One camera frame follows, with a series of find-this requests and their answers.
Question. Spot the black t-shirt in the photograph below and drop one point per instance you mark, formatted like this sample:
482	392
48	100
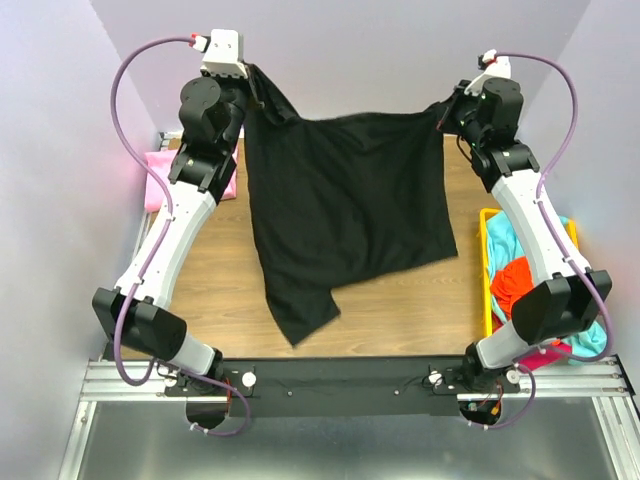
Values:
340	201

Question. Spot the folded pink t-shirt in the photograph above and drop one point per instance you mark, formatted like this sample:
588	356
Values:
160	163

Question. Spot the black mounting base plate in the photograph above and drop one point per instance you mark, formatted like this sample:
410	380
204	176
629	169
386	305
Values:
337	387

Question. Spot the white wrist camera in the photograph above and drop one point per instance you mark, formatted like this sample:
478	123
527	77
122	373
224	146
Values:
491	65
222	53

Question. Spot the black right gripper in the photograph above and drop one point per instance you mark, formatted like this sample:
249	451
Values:
459	97

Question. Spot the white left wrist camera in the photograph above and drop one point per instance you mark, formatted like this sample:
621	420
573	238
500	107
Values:
222	53

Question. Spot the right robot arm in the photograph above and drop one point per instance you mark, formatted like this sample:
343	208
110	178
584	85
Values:
566	289

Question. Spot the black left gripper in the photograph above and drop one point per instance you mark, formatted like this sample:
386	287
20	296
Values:
239	82

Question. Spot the teal t-shirt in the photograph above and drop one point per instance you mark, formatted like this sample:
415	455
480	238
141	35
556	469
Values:
588	343

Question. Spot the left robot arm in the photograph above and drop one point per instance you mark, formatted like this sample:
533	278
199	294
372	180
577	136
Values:
135	312

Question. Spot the orange t-shirt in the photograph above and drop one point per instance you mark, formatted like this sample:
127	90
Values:
508	286

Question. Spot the yellow plastic bin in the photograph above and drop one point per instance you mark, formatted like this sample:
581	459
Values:
485	280

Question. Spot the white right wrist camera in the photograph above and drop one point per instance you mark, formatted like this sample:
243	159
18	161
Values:
491	65

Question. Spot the magenta t-shirt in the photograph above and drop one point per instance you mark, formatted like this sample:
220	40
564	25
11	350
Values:
540	357

